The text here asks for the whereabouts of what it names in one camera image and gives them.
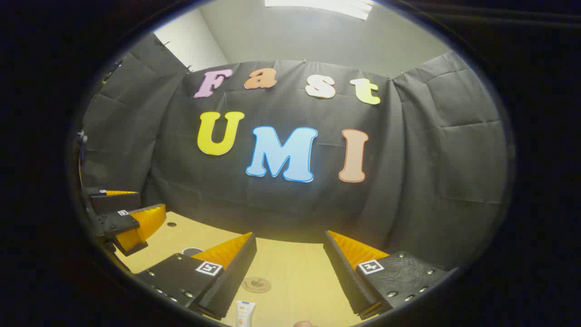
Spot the white toothpaste tube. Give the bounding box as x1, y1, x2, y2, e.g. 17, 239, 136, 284
235, 301, 257, 327

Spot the wooden desktop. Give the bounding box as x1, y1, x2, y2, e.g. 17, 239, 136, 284
113, 211, 391, 327

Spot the round wooden coaster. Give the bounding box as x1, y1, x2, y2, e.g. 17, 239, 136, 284
241, 277, 272, 293

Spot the ceiling light panel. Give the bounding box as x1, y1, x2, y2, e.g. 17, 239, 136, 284
265, 0, 375, 21

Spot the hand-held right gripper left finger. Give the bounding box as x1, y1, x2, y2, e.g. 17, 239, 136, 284
135, 232, 257, 320

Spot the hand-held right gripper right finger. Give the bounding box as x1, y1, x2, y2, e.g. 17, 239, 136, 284
323, 230, 454, 320

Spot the black backdrop cloth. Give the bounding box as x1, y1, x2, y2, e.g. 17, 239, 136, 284
82, 34, 509, 273

